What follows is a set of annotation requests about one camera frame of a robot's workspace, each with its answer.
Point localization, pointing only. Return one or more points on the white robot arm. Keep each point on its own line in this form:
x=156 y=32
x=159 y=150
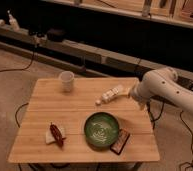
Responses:
x=162 y=82

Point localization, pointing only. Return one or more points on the wooden table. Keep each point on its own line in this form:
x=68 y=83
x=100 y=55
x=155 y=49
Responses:
x=49 y=105

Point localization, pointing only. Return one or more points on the white spray bottle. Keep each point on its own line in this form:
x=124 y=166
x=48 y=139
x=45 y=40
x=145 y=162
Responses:
x=13 y=22

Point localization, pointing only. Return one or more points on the black device on ledge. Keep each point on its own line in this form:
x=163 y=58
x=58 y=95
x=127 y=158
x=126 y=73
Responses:
x=55 y=35

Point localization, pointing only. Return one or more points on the red chili pepper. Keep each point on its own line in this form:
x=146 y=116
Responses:
x=56 y=134

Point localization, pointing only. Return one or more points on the green ceramic bowl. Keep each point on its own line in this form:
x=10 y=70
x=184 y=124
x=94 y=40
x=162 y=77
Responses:
x=101 y=129

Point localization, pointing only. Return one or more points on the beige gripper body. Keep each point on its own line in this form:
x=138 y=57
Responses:
x=133 y=93

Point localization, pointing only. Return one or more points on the dark rectangular eraser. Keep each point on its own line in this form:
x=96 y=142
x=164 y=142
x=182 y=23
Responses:
x=119 y=144

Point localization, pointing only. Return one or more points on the white plastic bottle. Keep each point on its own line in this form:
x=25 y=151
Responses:
x=109 y=95

